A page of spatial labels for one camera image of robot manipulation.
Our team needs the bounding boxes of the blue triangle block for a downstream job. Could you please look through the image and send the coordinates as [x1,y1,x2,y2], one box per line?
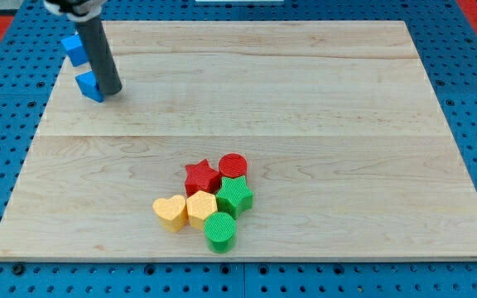
[75,71,104,103]

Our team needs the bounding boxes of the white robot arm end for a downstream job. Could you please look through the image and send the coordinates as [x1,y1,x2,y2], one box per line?
[43,0,107,22]

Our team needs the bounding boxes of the red cylinder block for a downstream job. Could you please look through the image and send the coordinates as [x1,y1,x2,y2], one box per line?
[218,152,248,178]

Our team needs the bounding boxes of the red star block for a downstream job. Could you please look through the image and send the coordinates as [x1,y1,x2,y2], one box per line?
[184,159,221,196]

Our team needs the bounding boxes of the green star block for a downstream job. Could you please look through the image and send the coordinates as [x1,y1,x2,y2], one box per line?
[216,175,253,219]

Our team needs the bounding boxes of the yellow hexagon block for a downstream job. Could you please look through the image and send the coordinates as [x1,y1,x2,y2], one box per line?
[186,190,218,230]

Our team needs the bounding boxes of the green cylinder block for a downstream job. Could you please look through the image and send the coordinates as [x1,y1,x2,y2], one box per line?
[204,212,237,253]

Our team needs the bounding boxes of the yellow heart block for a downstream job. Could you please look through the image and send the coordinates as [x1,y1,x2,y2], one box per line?
[152,195,188,233]

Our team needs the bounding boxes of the light wooden board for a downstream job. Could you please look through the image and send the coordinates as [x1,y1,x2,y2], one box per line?
[0,21,477,262]

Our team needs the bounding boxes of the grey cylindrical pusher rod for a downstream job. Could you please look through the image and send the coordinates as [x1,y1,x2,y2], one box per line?
[75,16,123,95]

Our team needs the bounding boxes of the blue cube block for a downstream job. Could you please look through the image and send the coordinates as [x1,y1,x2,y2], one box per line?
[61,34,89,66]

